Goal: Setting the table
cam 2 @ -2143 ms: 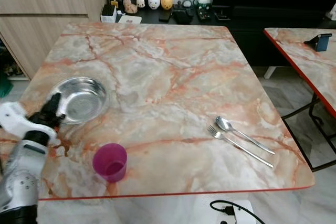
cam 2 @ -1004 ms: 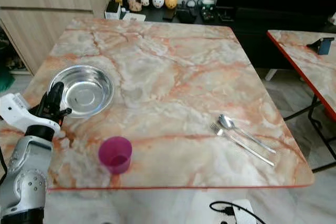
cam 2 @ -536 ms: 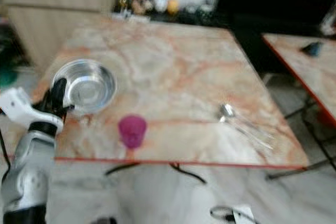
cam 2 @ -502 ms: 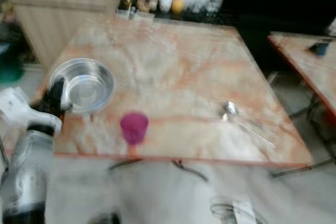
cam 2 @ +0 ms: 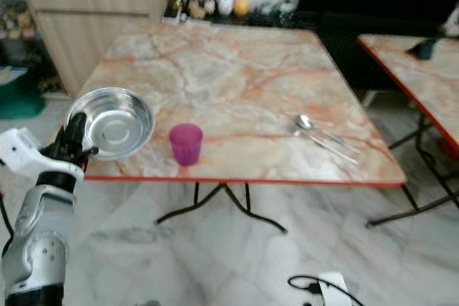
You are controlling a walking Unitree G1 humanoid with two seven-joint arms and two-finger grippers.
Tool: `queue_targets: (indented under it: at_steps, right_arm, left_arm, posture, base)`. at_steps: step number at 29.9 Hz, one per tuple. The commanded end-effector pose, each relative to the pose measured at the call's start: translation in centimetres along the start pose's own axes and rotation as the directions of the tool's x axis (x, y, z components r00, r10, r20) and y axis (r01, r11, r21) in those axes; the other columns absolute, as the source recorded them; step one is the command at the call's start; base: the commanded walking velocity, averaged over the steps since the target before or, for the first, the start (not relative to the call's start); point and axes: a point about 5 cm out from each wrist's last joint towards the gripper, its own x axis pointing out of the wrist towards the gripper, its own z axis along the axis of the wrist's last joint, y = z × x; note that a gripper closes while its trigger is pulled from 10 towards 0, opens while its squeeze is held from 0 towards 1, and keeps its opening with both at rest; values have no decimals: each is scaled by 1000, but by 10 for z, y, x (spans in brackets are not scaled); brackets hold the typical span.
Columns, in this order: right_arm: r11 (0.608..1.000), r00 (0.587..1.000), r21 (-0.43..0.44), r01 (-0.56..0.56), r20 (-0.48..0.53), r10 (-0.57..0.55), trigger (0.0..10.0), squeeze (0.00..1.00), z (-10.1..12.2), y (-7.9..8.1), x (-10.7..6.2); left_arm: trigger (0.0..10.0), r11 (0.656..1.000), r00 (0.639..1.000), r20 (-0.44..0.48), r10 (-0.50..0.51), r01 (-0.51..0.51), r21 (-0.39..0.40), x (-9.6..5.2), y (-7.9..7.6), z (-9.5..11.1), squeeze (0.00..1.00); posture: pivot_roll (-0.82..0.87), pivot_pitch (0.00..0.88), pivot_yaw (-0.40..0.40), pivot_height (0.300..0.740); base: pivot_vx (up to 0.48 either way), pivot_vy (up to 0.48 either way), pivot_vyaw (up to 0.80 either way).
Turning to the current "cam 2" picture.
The orange round ornament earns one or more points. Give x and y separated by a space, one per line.
241 7

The shelf with small ornaments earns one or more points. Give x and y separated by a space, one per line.
16 23

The marble top folding table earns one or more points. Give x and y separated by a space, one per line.
251 87
419 84

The metal spoon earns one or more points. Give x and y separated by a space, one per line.
305 122

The stainless steel bowl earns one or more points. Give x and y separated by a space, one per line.
116 125

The white round ornament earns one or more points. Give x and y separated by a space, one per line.
225 6

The small black stand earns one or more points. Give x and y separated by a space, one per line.
424 49

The white power strip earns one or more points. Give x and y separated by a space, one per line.
336 288

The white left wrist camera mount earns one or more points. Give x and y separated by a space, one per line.
23 150

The red lidded jar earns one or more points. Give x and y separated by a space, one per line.
196 3

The teal plastic basin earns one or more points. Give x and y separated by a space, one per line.
20 102

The purple plastic cup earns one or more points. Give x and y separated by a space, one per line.
186 145

